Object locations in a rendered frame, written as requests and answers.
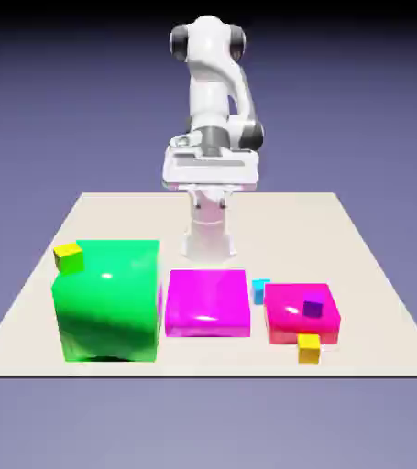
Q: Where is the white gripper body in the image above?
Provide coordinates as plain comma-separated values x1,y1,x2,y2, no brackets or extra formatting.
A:
161,146,260,192

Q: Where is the small cyan cube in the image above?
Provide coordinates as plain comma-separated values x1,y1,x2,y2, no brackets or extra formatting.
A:
251,278,272,306

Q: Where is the small purple cube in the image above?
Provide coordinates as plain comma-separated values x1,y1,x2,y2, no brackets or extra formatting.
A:
302,291,326,319

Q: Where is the small yellow cube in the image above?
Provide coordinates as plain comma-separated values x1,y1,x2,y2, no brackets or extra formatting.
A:
52,242,85,276
296,333,322,365

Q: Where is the large magenta box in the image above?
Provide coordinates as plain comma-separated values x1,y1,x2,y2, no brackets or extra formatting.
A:
164,268,252,339

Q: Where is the large green box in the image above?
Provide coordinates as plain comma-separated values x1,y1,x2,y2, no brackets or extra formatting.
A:
50,239,162,365

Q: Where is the large pink box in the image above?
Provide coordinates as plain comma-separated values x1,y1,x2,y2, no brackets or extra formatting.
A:
263,282,342,346

